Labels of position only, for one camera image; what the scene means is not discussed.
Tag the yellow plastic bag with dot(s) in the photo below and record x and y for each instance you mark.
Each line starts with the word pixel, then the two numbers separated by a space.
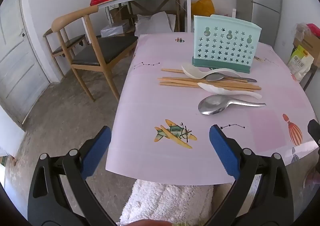
pixel 203 6

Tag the wooden chair with dark seat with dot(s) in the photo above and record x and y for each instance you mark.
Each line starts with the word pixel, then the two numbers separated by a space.
pixel 68 43
pixel 105 50

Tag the clear plastic wrap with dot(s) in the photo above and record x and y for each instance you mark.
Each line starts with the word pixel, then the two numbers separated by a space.
pixel 301 29

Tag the brown carton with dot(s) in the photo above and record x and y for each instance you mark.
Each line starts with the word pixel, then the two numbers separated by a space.
pixel 120 14

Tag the large cardboard box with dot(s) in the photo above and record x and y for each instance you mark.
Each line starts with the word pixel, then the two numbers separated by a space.
pixel 310 45

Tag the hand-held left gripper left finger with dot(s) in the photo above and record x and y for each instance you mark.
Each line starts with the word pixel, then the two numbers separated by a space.
pixel 96 150

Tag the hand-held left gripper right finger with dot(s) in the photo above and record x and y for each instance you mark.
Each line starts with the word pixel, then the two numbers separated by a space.
pixel 223 150

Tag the white and yellow rice bag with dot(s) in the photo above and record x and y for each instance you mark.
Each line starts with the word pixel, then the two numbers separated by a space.
pixel 300 63

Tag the plastic-wrapped flat box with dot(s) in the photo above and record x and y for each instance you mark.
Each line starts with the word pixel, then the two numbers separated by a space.
pixel 115 30

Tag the pile of wooden chopsticks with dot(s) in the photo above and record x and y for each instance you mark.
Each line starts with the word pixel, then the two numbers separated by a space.
pixel 180 83

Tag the stainless steel spoon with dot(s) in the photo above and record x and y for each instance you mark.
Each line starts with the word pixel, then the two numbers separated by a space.
pixel 212 105
pixel 215 77

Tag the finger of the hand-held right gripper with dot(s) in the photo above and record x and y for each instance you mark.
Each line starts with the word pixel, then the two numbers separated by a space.
pixel 313 129

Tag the mint green utensil holder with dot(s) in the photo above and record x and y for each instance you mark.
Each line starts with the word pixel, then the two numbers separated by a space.
pixel 225 48

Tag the white panel door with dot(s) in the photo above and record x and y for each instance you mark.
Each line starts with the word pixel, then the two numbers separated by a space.
pixel 17 65

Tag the dark wooden stool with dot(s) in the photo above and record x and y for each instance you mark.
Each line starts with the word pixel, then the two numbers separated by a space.
pixel 308 79

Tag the white fluffy cloth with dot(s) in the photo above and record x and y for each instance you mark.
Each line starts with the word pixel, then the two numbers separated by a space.
pixel 167 201

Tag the white woven sack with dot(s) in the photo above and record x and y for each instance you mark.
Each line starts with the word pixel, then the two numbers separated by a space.
pixel 155 23

